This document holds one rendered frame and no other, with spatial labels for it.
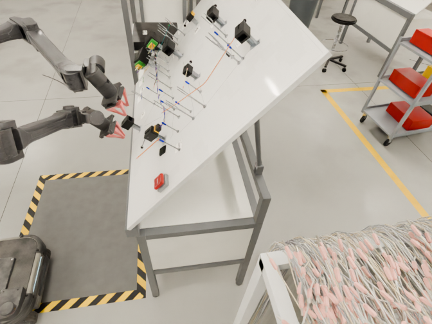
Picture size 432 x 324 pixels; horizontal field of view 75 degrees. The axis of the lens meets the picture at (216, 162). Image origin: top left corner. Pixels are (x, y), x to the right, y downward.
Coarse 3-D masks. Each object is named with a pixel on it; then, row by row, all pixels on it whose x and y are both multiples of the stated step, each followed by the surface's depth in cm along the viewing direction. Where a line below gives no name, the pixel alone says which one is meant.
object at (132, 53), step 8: (192, 0) 223; (200, 0) 174; (128, 8) 173; (192, 8) 228; (128, 16) 174; (128, 24) 177; (128, 32) 181; (128, 40) 184; (152, 56) 197; (136, 72) 201; (136, 80) 206
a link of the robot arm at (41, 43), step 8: (24, 24) 110; (32, 24) 109; (32, 32) 110; (40, 32) 111; (32, 40) 110; (40, 40) 108; (48, 40) 108; (40, 48) 105; (48, 48) 105; (56, 48) 105; (48, 56) 102; (56, 56) 102; (64, 56) 103; (56, 64) 98; (64, 64) 97; (72, 64) 98; (64, 72) 95; (64, 80) 100; (72, 80) 96; (80, 80) 98; (72, 88) 98; (80, 88) 100
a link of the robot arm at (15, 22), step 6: (12, 18) 114; (18, 18) 115; (6, 24) 112; (12, 24) 112; (18, 24) 113; (0, 30) 110; (6, 30) 111; (12, 30) 113; (18, 30) 114; (24, 30) 112; (0, 36) 110; (6, 36) 112; (12, 36) 114; (18, 36) 115; (24, 36) 119; (0, 42) 112; (30, 42) 116
